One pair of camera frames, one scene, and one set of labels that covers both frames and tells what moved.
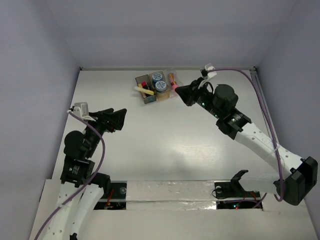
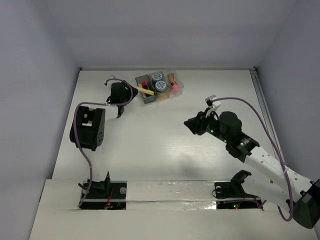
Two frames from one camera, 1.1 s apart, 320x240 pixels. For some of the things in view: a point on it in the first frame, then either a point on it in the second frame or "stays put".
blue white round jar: (160, 86) stays put
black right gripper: (189, 92) -> (196, 124)
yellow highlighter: (144, 90) stays put
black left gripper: (105, 121) -> (124, 93)
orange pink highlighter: (144, 94) stays put
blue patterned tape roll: (156, 77) stays put
